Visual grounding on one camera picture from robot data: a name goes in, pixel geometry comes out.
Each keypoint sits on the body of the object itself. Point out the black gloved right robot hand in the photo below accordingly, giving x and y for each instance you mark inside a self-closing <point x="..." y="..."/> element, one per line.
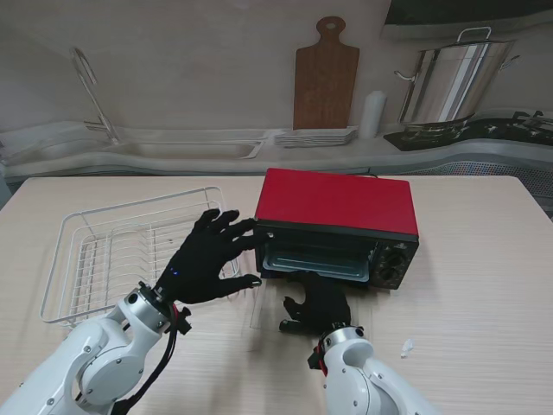
<point x="324" y="302"/>

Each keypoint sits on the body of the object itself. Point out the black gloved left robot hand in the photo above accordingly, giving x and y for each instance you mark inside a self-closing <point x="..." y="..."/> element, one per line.
<point x="198" y="268"/>

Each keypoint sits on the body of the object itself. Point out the ribbed metal baking tray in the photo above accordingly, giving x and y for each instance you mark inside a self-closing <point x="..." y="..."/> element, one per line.
<point x="315" y="259"/>

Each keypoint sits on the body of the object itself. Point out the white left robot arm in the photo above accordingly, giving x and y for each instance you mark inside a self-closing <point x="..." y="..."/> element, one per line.
<point x="103" y="359"/>

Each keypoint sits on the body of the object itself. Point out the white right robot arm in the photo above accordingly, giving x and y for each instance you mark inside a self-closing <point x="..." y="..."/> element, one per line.
<point x="354" y="367"/>

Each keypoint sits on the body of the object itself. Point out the black oven timer knob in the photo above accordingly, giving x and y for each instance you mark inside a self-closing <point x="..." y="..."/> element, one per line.
<point x="392" y="273"/>

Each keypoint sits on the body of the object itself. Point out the black oven temperature knob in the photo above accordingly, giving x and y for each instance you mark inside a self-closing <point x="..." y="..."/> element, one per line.
<point x="395" y="260"/>

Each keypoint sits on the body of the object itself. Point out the red and black toaster oven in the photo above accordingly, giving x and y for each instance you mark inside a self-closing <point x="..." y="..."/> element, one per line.
<point x="332" y="203"/>

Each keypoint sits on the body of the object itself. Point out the small white paper scrap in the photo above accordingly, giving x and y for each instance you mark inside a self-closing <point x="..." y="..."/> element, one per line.
<point x="407" y="346"/>

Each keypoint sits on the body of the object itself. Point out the steel kitchen sink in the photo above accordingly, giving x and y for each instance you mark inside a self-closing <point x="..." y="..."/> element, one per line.
<point x="186" y="150"/>

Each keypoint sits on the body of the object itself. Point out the stack of white plates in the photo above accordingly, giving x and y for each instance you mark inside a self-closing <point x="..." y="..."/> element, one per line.
<point x="315" y="137"/>

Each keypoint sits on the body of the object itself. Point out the white cylindrical bottle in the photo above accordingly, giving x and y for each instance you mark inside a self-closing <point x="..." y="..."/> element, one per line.
<point x="372" y="114"/>

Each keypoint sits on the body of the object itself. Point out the chrome kitchen faucet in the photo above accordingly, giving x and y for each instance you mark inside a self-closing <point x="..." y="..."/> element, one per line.
<point x="93" y="95"/>

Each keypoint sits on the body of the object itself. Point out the brown wooden cutting board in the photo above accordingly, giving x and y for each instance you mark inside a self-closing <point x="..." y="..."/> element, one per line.
<point x="326" y="82"/>

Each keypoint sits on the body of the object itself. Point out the black gas stove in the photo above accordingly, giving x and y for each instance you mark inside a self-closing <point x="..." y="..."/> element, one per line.
<point x="475" y="132"/>

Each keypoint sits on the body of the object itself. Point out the stainless steel stockpot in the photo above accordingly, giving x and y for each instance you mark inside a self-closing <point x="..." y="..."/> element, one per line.
<point x="453" y="82"/>

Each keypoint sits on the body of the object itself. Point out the dark range hood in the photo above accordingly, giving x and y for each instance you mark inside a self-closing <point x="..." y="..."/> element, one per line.
<point x="466" y="13"/>

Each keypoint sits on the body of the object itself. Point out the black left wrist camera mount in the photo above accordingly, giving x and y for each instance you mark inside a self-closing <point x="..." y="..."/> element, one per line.
<point x="183" y="322"/>

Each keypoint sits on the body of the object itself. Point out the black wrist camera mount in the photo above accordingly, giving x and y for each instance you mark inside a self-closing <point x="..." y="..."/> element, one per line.
<point x="183" y="322"/>
<point x="315" y="359"/>

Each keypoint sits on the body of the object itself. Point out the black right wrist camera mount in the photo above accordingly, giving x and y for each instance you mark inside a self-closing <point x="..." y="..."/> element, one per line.
<point x="315" y="359"/>

